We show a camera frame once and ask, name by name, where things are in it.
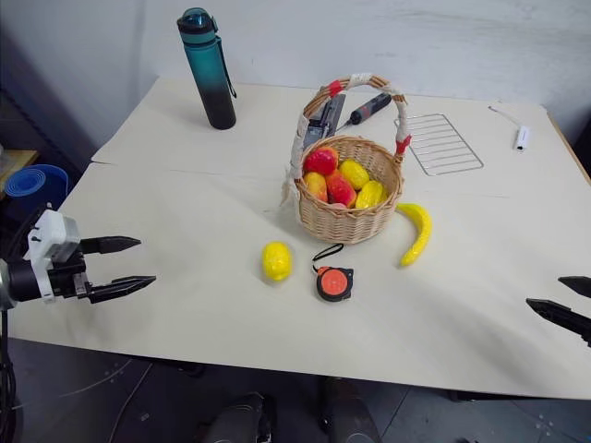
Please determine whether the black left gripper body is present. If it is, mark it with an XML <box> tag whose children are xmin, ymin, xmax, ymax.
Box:
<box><xmin>45</xmin><ymin>251</ymin><xmax>94</xmax><ymax>302</ymax></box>

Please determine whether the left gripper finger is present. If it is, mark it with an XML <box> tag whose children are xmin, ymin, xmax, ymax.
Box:
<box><xmin>78</xmin><ymin>235</ymin><xmax>142</xmax><ymax>257</ymax></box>
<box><xmin>89</xmin><ymin>274</ymin><xmax>158</xmax><ymax>305</ymax></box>

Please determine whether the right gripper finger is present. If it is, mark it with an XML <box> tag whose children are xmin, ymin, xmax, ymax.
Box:
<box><xmin>557</xmin><ymin>275</ymin><xmax>591</xmax><ymax>299</ymax></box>
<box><xmin>525</xmin><ymin>297</ymin><xmax>591</xmax><ymax>348</ymax></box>

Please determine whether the red apple in basket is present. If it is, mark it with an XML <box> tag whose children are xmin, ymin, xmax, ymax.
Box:
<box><xmin>302</xmin><ymin>146</ymin><xmax>340</xmax><ymax>176</ymax></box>

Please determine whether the red orange toy fruit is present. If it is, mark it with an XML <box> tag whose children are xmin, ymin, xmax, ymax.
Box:
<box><xmin>325</xmin><ymin>169</ymin><xmax>358</xmax><ymax>209</ymax></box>

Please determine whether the yellow toy lemon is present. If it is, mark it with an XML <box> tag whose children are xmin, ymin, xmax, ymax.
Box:
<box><xmin>355</xmin><ymin>179</ymin><xmax>388</xmax><ymax>210</ymax></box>
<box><xmin>338</xmin><ymin>159</ymin><xmax>371</xmax><ymax>191</ymax></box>
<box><xmin>261</xmin><ymin>240</ymin><xmax>294</xmax><ymax>283</ymax></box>

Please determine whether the yellow toy banana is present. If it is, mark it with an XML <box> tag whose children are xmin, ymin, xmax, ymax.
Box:
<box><xmin>395</xmin><ymin>202</ymin><xmax>434</xmax><ymax>268</ymax></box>

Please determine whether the dark rounded shape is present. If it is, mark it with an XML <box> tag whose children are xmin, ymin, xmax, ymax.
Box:
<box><xmin>197</xmin><ymin>390</ymin><xmax>279</xmax><ymax>443</ymax></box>
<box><xmin>320</xmin><ymin>377</ymin><xmax>385</xmax><ymax>443</ymax></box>

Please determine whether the teal black water bottle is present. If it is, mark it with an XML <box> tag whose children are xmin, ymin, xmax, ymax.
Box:
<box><xmin>176</xmin><ymin>6</ymin><xmax>238</xmax><ymax>131</ymax></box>

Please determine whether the orange black tape measure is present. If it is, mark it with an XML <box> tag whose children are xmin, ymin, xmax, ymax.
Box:
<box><xmin>311</xmin><ymin>244</ymin><xmax>356</xmax><ymax>304</ymax></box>

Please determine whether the orange yellow toy mango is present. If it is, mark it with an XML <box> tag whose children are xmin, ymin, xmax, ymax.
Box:
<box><xmin>302</xmin><ymin>171</ymin><xmax>330</xmax><ymax>204</ymax></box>

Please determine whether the black grey hand tool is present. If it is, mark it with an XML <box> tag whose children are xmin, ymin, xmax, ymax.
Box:
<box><xmin>302</xmin><ymin>93</ymin><xmax>347</xmax><ymax>150</ymax></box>

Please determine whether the black red electric screwdriver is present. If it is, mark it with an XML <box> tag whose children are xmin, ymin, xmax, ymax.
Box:
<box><xmin>335</xmin><ymin>92</ymin><xmax>393</xmax><ymax>133</ymax></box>

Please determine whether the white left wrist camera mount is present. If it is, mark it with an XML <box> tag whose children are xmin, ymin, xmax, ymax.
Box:
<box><xmin>25</xmin><ymin>210</ymin><xmax>82</xmax><ymax>305</ymax></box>

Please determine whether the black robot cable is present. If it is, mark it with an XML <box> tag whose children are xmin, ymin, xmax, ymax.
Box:
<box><xmin>0</xmin><ymin>307</ymin><xmax>20</xmax><ymax>443</ymax></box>

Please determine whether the white adapter with cable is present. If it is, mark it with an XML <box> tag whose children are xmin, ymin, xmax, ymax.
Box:
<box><xmin>488</xmin><ymin>104</ymin><xmax>533</xmax><ymax>154</ymax></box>

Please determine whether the metal wire rack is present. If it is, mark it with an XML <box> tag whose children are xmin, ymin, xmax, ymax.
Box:
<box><xmin>405</xmin><ymin>113</ymin><xmax>485</xmax><ymax>178</ymax></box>

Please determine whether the wicker basket with handle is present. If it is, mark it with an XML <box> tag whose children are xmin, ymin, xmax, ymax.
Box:
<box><xmin>279</xmin><ymin>73</ymin><xmax>413</xmax><ymax>246</ymax></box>

